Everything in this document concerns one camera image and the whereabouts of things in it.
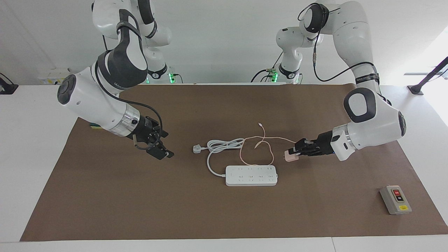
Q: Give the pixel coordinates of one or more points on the white box yellow labels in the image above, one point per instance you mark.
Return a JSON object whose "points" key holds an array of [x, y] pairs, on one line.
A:
{"points": [[47, 78]]}

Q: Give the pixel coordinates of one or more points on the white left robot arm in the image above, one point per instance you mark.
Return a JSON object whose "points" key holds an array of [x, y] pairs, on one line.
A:
{"points": [[378, 122]]}

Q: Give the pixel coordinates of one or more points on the white power strip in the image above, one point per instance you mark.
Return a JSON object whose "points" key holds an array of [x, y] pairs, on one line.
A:
{"points": [[252, 176]]}

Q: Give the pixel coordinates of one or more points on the black bracket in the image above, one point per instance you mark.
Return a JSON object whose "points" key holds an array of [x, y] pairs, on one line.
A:
{"points": [[8, 89]]}

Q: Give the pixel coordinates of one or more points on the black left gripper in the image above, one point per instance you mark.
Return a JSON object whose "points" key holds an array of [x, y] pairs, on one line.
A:
{"points": [[323, 144]]}

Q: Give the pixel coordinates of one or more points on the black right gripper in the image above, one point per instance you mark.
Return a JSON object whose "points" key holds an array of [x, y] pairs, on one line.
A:
{"points": [[148, 131]]}

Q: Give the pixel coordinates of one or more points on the brown paper mat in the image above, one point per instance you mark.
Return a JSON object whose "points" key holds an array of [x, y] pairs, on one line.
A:
{"points": [[140, 203]]}

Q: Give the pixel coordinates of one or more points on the black stand bar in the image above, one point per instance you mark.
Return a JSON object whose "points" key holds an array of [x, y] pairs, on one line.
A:
{"points": [[416, 89]]}

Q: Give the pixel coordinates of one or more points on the grey on-off switch box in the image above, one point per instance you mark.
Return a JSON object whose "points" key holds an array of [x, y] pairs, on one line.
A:
{"points": [[395, 201]]}

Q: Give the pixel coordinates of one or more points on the green knife switch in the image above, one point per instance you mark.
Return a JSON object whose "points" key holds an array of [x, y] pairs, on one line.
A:
{"points": [[94, 126]]}

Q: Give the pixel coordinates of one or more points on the pink charger adapter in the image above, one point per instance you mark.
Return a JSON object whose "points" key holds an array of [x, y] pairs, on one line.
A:
{"points": [[290, 156]]}

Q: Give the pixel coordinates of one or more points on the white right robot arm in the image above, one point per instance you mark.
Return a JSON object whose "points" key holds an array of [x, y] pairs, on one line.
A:
{"points": [[91, 101]]}

